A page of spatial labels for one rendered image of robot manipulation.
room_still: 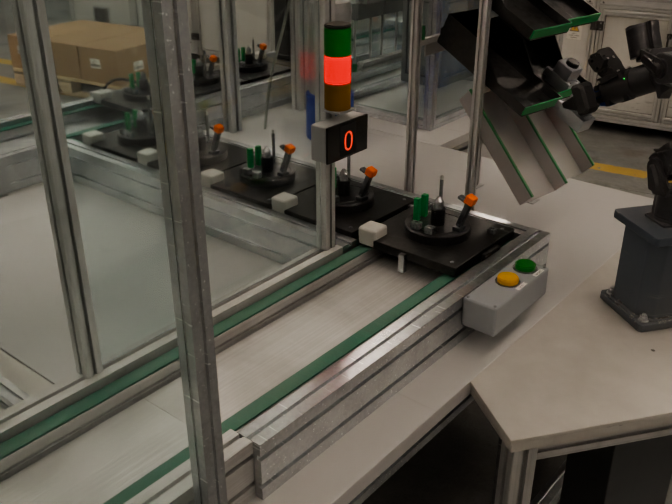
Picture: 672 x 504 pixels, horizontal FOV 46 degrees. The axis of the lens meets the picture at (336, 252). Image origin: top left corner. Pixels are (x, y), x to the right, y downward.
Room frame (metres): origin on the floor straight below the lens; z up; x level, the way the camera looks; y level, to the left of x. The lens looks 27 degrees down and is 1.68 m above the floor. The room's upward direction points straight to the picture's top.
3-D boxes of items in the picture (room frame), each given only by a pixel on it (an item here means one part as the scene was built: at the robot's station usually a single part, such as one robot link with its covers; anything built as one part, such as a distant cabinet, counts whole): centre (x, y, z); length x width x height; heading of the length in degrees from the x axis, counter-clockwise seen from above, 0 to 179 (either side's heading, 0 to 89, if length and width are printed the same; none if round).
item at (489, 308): (1.32, -0.33, 0.93); 0.21 x 0.07 x 0.06; 140
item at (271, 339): (1.31, -0.01, 0.91); 0.84 x 0.28 x 0.10; 140
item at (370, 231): (1.51, -0.08, 0.97); 0.05 x 0.05 x 0.04; 50
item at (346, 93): (1.45, 0.00, 1.28); 0.05 x 0.05 x 0.05
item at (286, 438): (1.21, -0.16, 0.91); 0.89 x 0.06 x 0.11; 140
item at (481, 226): (1.52, -0.21, 0.96); 0.24 x 0.24 x 0.02; 50
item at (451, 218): (1.52, -0.21, 0.98); 0.14 x 0.14 x 0.02
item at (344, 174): (1.69, -0.02, 1.01); 0.24 x 0.24 x 0.13; 50
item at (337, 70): (1.45, 0.00, 1.33); 0.05 x 0.05 x 0.05
